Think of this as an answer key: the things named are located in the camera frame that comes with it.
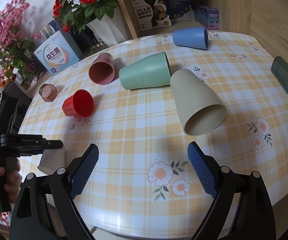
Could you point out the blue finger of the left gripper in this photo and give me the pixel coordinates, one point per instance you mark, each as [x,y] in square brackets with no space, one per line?
[50,144]

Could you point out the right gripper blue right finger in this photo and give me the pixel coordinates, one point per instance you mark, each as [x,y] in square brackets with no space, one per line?
[204,166]

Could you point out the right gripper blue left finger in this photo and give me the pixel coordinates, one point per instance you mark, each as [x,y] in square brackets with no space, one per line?
[80,170]

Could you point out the small white plastic cup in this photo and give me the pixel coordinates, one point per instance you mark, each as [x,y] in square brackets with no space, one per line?
[52,160]

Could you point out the transparent brown cup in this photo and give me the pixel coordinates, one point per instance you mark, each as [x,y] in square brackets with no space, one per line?
[48,92]

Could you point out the red plastic cup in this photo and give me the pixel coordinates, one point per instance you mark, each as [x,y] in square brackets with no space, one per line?
[80,104]

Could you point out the beige plastic cup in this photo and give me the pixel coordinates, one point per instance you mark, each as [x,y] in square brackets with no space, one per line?
[199,108]

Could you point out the pink plastic cup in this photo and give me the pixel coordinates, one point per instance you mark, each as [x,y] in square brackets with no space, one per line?
[102,70]

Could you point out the green plastic cup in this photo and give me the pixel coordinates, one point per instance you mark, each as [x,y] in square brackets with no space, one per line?
[150,72]

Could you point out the transparent dark green cup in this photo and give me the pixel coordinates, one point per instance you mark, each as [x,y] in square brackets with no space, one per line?
[279,68]

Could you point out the blue plastic cup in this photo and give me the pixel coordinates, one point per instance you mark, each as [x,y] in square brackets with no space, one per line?
[196,37]

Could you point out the yellow plaid floral tablecloth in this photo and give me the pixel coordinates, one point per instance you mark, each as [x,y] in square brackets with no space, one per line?
[143,184]

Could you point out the white blue probiotics box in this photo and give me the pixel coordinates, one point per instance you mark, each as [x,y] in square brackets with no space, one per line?
[58,52]

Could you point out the pink cherry blossom plant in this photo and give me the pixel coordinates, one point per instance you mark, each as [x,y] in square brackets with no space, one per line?
[16,50]

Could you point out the dark blue patterned box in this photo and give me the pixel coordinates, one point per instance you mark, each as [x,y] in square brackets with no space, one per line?
[85,39]

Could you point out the silver tin box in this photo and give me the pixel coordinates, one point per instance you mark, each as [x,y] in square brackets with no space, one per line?
[47,31]

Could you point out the white faceted flower pot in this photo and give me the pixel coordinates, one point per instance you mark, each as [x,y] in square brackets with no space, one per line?
[111,31]

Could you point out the red rose bouquet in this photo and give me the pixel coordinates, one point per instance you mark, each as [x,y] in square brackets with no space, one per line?
[76,14]

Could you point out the small purple box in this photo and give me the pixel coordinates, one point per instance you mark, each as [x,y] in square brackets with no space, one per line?
[207,17]

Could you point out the dark blue gift box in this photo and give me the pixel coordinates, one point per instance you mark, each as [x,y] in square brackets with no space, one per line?
[181,10]

